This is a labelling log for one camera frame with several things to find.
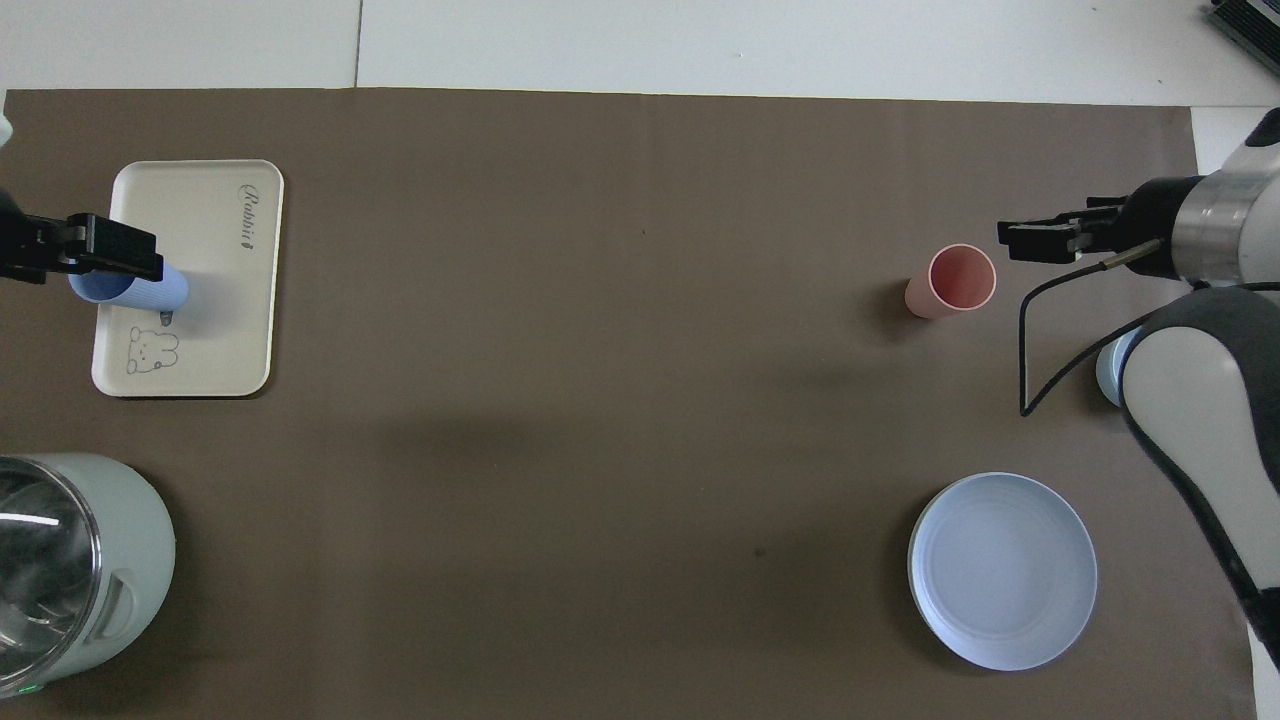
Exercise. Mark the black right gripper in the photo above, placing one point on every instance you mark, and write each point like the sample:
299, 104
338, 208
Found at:
1145, 230

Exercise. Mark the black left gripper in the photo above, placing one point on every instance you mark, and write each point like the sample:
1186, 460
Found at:
30, 250

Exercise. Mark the blue ribbed cup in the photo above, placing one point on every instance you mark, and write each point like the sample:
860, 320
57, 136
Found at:
165, 292

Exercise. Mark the pink cup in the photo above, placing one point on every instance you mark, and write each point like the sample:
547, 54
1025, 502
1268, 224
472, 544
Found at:
955, 280

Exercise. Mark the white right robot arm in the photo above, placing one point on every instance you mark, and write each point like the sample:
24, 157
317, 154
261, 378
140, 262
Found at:
1200, 400

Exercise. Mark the cream tray with rabbit print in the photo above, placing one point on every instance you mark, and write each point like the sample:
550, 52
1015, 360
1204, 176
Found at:
220, 330

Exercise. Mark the light blue bowl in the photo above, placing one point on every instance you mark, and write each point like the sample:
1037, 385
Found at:
1110, 370

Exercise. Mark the dark grey device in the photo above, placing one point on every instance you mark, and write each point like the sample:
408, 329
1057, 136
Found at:
1250, 20

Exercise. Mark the pale green cooking pot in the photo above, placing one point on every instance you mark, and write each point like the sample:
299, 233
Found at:
135, 560

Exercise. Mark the blue plate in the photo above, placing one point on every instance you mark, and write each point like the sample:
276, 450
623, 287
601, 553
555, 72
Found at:
1000, 570

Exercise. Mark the brown table mat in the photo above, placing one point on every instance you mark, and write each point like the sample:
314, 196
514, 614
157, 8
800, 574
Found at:
600, 400

